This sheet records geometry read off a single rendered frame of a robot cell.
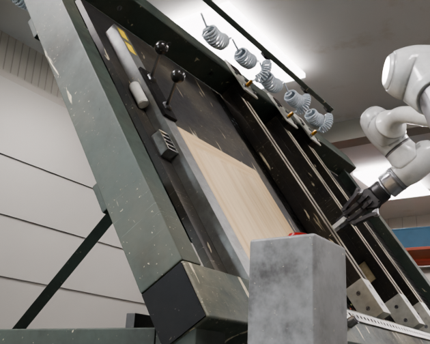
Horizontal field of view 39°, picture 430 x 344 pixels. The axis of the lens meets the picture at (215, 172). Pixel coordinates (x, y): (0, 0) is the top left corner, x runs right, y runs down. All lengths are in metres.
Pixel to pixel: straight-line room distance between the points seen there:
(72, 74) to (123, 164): 0.33
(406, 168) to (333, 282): 1.11
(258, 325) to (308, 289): 0.10
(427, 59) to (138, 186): 0.74
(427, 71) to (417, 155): 0.62
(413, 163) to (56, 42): 1.17
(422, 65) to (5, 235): 3.77
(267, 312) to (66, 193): 4.32
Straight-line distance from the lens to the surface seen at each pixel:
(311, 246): 0.94
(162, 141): 1.49
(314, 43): 4.93
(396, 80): 1.51
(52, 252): 5.04
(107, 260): 5.47
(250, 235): 1.54
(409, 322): 2.24
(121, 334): 1.15
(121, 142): 1.26
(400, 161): 2.06
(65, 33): 1.57
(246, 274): 1.29
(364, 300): 1.93
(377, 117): 2.06
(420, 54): 1.52
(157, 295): 1.10
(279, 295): 0.96
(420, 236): 7.15
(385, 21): 4.74
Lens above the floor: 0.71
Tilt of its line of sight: 19 degrees up
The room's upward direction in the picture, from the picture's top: 3 degrees clockwise
